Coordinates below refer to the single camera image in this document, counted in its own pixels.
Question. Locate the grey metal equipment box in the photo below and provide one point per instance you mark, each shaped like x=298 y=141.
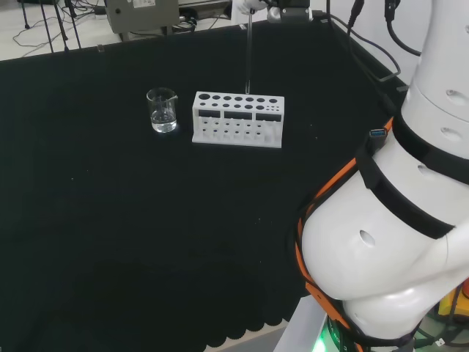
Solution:
x=146 y=16

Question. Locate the yellow stop button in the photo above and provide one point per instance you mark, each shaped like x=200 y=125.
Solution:
x=448 y=304

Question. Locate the white test tube rack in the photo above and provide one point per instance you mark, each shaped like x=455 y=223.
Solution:
x=238 y=141

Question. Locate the black tripod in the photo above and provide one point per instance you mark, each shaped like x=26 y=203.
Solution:
x=45 y=25

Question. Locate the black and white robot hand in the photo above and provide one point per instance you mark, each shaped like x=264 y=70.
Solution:
x=247 y=4

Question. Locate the black bench cloth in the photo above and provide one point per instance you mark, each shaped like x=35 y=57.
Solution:
x=110 y=220

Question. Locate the glass stirring rod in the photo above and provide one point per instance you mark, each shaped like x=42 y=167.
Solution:
x=249 y=55

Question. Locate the clear glass beaker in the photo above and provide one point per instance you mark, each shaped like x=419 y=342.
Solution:
x=163 y=117

